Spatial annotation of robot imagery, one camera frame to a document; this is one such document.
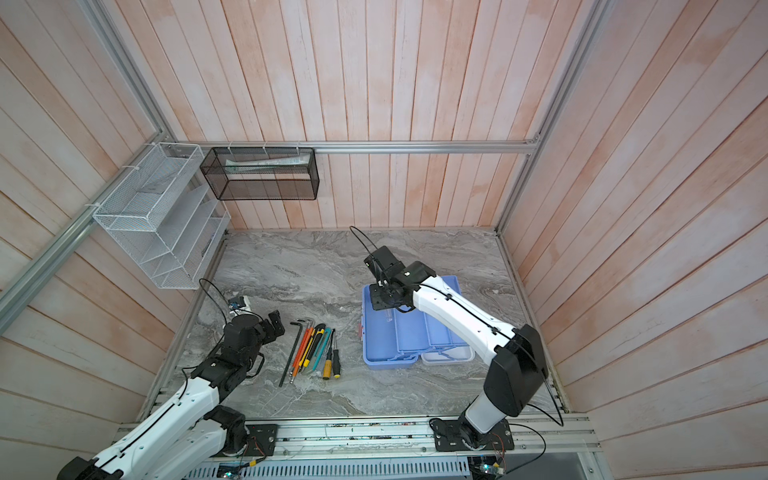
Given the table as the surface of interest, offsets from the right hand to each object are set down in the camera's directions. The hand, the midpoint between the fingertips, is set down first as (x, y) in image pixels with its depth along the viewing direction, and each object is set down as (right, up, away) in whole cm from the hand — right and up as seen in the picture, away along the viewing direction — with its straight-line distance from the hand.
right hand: (380, 297), depth 82 cm
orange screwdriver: (-23, -17, +5) cm, 29 cm away
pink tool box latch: (-6, -10, +5) cm, 13 cm away
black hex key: (-26, -17, +6) cm, 32 cm away
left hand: (-33, -7, +2) cm, 34 cm away
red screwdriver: (-25, -16, +7) cm, 30 cm away
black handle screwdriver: (-13, -19, +4) cm, 23 cm away
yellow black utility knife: (-19, -11, +8) cm, 24 cm away
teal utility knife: (-18, -16, +7) cm, 25 cm away
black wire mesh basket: (-42, +41, +21) cm, 63 cm away
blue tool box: (+4, -12, 0) cm, 12 cm away
